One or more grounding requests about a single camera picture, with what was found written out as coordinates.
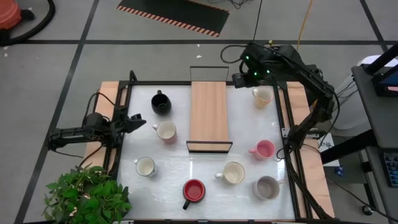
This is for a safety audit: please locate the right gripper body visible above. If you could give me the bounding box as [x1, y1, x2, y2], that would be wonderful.
[239, 42, 281, 88]

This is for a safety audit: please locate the black vacuum hose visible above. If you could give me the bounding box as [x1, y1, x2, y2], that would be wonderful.
[0, 0, 57, 47]

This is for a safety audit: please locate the white paper sheet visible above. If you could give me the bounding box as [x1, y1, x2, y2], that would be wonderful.
[317, 133, 340, 168]

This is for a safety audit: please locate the black mug red inside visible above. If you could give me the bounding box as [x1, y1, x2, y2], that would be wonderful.
[182, 179, 206, 211]

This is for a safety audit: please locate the wooden rack black frame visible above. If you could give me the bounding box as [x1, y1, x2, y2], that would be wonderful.
[186, 65, 234, 154]

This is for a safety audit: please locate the black slanted bar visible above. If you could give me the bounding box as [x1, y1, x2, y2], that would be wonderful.
[361, 43, 398, 76]

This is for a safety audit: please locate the cream white mug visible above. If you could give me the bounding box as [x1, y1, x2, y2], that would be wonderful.
[215, 161, 246, 185]

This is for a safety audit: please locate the orange vacuum cleaner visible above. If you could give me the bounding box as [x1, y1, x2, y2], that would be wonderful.
[0, 0, 22, 30]

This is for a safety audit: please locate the salmon mug white handle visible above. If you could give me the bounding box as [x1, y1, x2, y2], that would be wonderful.
[152, 120, 178, 145]

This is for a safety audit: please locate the black monitor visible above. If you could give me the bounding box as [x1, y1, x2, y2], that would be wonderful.
[371, 67, 398, 97]

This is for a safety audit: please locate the green potted plant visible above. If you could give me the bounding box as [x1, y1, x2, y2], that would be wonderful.
[42, 164, 133, 224]

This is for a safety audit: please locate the black desk leg beam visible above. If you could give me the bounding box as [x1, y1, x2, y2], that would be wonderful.
[320, 128, 379, 165]

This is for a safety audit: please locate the yellow cable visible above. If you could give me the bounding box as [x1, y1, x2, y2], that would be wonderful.
[296, 0, 313, 51]

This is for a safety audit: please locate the all-black round mug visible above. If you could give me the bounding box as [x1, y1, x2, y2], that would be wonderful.
[150, 90, 173, 116]

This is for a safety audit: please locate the pink mug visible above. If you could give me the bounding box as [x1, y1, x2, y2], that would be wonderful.
[248, 139, 277, 161]

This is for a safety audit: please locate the blue white floral mug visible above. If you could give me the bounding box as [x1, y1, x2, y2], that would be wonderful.
[133, 156, 158, 179]

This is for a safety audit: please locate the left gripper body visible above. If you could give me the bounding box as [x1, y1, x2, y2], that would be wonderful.
[115, 114, 136, 134]

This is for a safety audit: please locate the black hazard-striped floor mat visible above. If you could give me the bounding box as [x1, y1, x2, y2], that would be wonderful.
[116, 0, 231, 38]

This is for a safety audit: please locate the grey mug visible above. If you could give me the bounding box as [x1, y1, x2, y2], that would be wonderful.
[252, 175, 285, 201]

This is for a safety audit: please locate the thin black floor cable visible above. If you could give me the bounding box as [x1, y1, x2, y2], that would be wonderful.
[325, 177, 398, 222]

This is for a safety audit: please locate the black table frame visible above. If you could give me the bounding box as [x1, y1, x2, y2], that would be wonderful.
[93, 70, 338, 224]

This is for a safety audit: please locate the grey desk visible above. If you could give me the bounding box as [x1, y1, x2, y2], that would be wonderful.
[351, 64, 398, 218]

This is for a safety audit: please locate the dark keyboard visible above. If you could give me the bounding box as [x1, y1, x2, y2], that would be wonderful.
[382, 151, 398, 188]

